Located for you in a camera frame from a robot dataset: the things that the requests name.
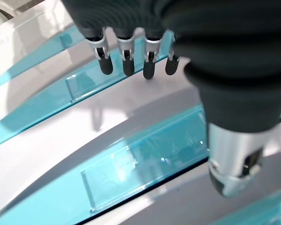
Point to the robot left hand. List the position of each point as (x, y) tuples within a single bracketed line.
[(224, 58)]

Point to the white medical cart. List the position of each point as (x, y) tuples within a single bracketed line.
[(4, 35)]

